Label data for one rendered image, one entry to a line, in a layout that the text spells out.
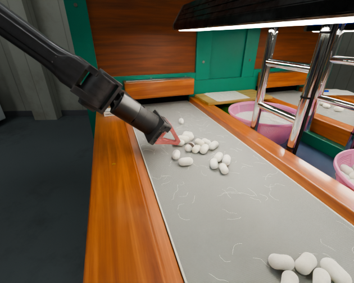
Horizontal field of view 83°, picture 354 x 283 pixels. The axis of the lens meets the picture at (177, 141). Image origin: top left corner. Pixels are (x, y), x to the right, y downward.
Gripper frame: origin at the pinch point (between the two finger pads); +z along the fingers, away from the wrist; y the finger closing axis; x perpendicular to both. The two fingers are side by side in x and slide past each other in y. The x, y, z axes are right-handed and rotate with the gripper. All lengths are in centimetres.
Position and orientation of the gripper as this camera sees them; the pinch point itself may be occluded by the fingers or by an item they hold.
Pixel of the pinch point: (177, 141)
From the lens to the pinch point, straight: 56.3
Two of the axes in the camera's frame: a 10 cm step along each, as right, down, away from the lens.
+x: -6.2, 7.7, 1.7
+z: 7.1, 4.7, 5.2
